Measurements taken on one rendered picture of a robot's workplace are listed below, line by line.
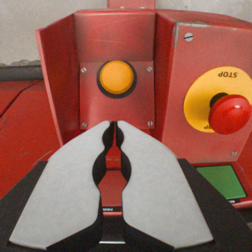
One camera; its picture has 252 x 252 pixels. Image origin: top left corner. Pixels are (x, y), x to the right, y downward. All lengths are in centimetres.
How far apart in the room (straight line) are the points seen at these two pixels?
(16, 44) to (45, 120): 58
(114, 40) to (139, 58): 4
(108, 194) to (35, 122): 41
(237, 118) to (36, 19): 94
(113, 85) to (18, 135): 37
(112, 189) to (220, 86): 14
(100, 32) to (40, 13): 78
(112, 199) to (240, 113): 14
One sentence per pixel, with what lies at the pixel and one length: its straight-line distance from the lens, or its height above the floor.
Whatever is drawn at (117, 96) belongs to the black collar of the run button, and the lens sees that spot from 23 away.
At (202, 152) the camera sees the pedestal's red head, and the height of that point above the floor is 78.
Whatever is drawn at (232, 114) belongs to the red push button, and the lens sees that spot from 18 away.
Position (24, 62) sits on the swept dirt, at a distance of 109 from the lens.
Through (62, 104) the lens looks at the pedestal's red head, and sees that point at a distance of 17.
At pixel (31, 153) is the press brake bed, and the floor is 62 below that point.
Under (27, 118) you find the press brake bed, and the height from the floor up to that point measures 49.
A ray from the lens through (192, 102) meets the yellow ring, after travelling 19.
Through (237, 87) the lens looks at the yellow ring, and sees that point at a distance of 20.
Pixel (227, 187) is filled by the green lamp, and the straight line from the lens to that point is 24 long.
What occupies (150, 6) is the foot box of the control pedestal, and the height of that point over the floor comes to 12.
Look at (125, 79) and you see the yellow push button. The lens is 22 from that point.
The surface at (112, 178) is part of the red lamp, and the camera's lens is 22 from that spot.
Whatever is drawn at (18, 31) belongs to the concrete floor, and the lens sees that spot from 106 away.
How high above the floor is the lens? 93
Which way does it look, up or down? 53 degrees down
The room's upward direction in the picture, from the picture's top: 178 degrees clockwise
